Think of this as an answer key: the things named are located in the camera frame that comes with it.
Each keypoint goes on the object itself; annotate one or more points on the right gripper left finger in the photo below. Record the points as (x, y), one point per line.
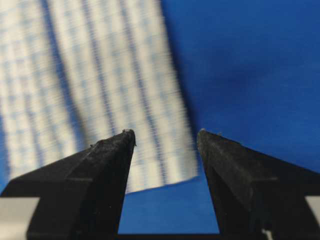
(79, 197)

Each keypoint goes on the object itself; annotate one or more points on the blue white striped towel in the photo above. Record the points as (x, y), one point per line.
(73, 72)

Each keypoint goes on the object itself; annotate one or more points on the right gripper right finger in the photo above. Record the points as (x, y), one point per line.
(256, 196)

